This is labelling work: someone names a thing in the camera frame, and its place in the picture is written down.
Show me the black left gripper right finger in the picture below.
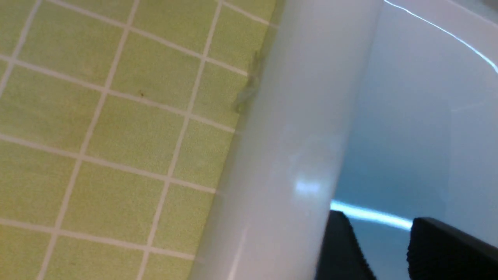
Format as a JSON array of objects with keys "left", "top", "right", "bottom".
[{"left": 406, "top": 217, "right": 498, "bottom": 280}]

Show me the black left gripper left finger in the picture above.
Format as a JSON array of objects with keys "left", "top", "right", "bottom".
[{"left": 314, "top": 210, "right": 376, "bottom": 280}]

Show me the large white square plate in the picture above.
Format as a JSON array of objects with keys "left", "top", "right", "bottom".
[{"left": 189, "top": 0, "right": 497, "bottom": 280}]

